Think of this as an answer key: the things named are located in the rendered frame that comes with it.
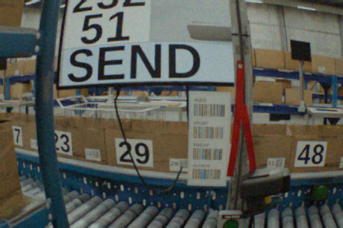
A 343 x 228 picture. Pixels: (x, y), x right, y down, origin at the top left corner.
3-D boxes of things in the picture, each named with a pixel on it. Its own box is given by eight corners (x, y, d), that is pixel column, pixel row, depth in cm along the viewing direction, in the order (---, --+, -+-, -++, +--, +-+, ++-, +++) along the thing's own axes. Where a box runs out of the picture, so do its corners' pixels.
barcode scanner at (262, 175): (289, 213, 62) (291, 171, 61) (238, 222, 65) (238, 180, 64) (287, 203, 68) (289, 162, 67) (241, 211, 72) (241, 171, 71)
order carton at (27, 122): (4, 146, 167) (2, 119, 164) (28, 138, 195) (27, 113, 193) (45, 155, 156) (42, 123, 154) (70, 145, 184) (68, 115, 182)
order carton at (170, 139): (106, 167, 146) (103, 128, 144) (130, 153, 174) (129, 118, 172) (197, 176, 136) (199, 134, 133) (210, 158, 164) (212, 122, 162)
